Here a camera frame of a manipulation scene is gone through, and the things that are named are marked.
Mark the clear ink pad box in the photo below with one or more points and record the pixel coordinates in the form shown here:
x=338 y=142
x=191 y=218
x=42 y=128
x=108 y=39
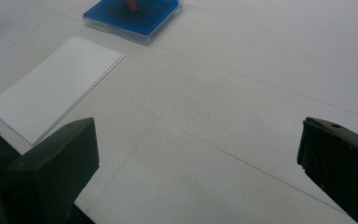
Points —
x=158 y=18

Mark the red stamp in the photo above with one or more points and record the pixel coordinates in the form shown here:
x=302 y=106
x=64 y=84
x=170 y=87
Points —
x=131 y=5

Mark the white table cover sheet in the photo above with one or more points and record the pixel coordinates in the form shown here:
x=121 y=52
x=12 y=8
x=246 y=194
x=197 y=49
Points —
x=230 y=109

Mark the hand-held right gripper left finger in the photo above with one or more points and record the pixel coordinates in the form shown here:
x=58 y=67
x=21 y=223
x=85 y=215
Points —
x=52 y=161

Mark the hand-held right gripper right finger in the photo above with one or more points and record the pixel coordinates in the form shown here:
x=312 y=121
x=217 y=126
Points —
x=341 y=161

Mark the white paper sheet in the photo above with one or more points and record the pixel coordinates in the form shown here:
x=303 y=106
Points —
x=56 y=90

